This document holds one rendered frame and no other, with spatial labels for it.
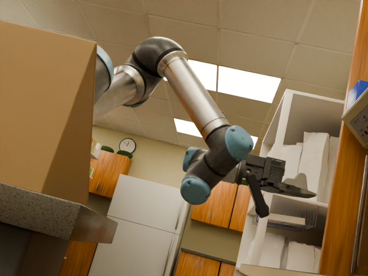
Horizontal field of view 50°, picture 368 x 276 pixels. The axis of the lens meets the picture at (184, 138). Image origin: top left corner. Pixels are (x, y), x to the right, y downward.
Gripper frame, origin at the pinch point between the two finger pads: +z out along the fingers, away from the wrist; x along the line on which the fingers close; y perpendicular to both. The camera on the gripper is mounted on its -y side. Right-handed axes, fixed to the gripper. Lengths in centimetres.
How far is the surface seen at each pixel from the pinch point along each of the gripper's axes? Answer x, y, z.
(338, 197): 31.9, 8.5, 15.5
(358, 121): 18.0, 31.8, 14.5
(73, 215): -65, -21, -37
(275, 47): 179, 148, -11
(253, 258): 111, -17, 0
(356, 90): 15.8, 41.5, 11.7
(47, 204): -65, -21, -40
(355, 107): 14.3, 34.9, 11.6
